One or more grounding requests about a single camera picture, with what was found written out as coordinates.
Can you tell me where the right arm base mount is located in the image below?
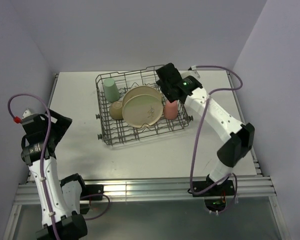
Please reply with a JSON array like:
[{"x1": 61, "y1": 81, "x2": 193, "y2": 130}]
[{"x1": 187, "y1": 178, "x2": 238, "y2": 216}]

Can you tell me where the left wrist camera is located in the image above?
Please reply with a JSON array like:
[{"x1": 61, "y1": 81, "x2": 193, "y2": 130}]
[{"x1": 13, "y1": 108, "x2": 36, "y2": 124}]

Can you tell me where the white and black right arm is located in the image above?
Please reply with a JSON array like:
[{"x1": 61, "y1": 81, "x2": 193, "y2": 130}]
[{"x1": 156, "y1": 63, "x2": 255, "y2": 195}]

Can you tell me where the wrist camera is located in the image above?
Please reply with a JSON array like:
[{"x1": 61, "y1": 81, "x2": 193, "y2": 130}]
[
  {"x1": 188, "y1": 65, "x2": 201, "y2": 80},
  {"x1": 13, "y1": 108, "x2": 36, "y2": 124}
]

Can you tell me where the pale green cup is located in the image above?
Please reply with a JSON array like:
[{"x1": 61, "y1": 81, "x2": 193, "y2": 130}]
[{"x1": 103, "y1": 78, "x2": 120, "y2": 103}]

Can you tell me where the black bowl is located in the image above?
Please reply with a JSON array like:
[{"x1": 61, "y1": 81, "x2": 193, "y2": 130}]
[{"x1": 109, "y1": 101, "x2": 123, "y2": 120}]

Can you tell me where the grey wire dish rack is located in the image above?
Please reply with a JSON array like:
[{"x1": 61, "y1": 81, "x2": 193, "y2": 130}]
[{"x1": 95, "y1": 65, "x2": 193, "y2": 146}]

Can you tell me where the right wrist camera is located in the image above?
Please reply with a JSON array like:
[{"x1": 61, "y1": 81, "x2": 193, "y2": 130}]
[{"x1": 188, "y1": 65, "x2": 201, "y2": 80}]

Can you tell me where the pink cup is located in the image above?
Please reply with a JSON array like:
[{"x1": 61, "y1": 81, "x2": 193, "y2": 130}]
[{"x1": 163, "y1": 100, "x2": 178, "y2": 120}]

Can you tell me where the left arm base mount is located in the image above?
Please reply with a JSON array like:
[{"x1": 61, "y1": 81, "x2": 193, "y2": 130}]
[{"x1": 74, "y1": 183, "x2": 111, "y2": 216}]

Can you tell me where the aluminium rail frame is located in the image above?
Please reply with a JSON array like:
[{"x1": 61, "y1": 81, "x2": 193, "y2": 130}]
[{"x1": 3, "y1": 174, "x2": 291, "y2": 240}]

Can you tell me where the large pink green plate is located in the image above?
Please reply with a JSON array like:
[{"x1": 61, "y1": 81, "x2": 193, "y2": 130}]
[{"x1": 122, "y1": 85, "x2": 162, "y2": 106}]

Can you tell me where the small cream plate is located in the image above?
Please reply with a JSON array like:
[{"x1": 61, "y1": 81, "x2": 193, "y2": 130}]
[{"x1": 122, "y1": 94, "x2": 163, "y2": 128}]

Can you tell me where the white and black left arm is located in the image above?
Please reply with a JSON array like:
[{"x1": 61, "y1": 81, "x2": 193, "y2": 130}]
[{"x1": 21, "y1": 108, "x2": 88, "y2": 240}]

